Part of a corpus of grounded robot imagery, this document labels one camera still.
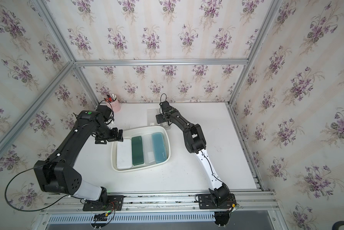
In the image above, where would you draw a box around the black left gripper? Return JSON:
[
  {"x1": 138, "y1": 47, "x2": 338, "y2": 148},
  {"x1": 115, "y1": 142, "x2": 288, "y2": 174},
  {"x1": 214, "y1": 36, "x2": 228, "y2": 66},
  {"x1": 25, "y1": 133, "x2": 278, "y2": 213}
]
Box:
[{"x1": 94, "y1": 124, "x2": 125, "y2": 145}]

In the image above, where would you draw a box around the white pencil case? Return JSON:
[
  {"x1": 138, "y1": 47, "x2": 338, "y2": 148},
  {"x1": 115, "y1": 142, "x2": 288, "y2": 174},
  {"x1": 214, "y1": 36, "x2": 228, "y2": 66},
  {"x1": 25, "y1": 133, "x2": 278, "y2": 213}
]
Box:
[{"x1": 116, "y1": 139, "x2": 133, "y2": 171}]

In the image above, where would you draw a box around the light blue pencil case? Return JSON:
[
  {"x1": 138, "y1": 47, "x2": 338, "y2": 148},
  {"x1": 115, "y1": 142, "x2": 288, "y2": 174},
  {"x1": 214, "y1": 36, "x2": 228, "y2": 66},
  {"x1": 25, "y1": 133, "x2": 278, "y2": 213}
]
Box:
[{"x1": 151, "y1": 132, "x2": 167, "y2": 163}]

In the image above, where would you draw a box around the white storage basin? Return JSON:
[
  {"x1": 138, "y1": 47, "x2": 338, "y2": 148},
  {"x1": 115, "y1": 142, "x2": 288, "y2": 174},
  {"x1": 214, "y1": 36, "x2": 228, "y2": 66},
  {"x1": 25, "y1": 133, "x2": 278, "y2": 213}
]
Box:
[{"x1": 110, "y1": 126, "x2": 171, "y2": 173}]

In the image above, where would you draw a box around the dark green pencil case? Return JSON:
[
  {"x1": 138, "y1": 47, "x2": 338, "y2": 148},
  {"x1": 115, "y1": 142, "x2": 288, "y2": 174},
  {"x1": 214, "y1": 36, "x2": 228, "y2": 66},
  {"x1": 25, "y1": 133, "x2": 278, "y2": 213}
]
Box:
[{"x1": 131, "y1": 136, "x2": 144, "y2": 166}]

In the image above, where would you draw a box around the frosted clear pencil case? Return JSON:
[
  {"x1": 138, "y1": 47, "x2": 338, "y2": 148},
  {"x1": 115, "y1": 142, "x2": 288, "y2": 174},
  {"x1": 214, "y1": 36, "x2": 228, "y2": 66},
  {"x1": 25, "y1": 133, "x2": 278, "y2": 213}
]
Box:
[{"x1": 142, "y1": 134, "x2": 156, "y2": 165}]

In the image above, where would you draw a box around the clear plastic box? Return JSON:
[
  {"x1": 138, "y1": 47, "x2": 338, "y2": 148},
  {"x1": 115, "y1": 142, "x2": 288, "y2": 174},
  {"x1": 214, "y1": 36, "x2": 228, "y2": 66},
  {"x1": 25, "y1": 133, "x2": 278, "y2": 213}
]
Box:
[{"x1": 147, "y1": 109, "x2": 171, "y2": 129}]

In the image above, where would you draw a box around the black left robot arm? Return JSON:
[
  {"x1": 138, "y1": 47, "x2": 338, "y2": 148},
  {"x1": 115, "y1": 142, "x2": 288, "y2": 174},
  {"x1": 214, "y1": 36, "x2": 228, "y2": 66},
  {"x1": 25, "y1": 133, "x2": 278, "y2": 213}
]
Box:
[{"x1": 34, "y1": 105, "x2": 123, "y2": 205}]

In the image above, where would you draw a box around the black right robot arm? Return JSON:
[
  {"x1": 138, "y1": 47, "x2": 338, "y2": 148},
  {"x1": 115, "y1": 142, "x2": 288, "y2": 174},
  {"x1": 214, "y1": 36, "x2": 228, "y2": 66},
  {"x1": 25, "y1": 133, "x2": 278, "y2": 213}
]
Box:
[{"x1": 156, "y1": 101, "x2": 237, "y2": 212}]

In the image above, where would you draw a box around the pink pen cup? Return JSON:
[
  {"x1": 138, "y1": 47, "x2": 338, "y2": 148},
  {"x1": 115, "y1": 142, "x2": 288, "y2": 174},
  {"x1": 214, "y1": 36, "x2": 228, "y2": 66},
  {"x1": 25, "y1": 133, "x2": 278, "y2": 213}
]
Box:
[{"x1": 110, "y1": 99, "x2": 121, "y2": 113}]

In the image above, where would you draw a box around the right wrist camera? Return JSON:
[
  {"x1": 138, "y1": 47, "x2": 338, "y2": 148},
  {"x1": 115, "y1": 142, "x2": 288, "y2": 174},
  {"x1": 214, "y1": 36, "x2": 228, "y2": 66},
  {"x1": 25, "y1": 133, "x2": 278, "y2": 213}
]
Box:
[{"x1": 160, "y1": 101, "x2": 171, "y2": 114}]

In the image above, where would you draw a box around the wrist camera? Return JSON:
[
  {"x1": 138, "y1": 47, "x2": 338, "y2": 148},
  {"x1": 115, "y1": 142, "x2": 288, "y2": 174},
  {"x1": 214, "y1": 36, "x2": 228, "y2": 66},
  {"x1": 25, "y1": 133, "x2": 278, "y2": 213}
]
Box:
[
  {"x1": 160, "y1": 101, "x2": 171, "y2": 114},
  {"x1": 96, "y1": 105, "x2": 114, "y2": 122}
]

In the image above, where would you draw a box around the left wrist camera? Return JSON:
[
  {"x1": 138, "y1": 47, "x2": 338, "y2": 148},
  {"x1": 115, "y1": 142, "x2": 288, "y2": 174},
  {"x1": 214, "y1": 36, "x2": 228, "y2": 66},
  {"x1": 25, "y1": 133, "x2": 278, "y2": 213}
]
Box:
[{"x1": 96, "y1": 105, "x2": 114, "y2": 122}]

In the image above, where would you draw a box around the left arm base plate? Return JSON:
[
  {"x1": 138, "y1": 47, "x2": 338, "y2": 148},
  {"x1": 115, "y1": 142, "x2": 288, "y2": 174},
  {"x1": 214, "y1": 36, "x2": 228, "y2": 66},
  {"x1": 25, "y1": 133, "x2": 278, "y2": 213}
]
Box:
[{"x1": 82, "y1": 195, "x2": 125, "y2": 211}]

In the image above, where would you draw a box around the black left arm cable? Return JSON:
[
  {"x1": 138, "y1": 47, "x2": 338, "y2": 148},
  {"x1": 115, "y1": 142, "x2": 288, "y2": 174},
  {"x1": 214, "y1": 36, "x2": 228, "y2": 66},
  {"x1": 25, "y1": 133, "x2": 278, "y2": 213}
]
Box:
[{"x1": 4, "y1": 165, "x2": 70, "y2": 213}]

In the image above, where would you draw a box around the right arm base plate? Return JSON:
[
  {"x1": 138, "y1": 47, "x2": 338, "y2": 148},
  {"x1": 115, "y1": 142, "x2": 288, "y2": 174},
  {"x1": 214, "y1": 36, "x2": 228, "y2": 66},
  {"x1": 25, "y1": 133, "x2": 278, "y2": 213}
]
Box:
[{"x1": 195, "y1": 194, "x2": 237, "y2": 210}]

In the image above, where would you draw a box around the aluminium front rail frame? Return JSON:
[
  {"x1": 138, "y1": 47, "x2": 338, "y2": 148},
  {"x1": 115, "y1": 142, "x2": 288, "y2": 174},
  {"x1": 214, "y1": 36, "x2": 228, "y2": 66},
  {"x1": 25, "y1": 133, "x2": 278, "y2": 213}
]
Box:
[{"x1": 31, "y1": 191, "x2": 288, "y2": 230}]

